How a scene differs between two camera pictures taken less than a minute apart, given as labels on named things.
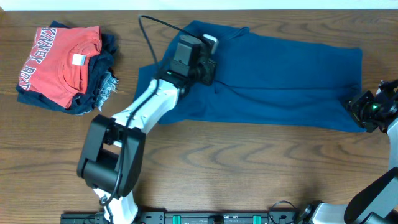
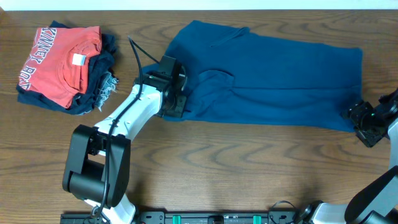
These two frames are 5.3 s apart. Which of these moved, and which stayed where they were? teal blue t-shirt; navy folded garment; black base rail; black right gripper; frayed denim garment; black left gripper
Moved: black right gripper; black left gripper
Stayed: navy folded garment; black base rail; teal blue t-shirt; frayed denim garment
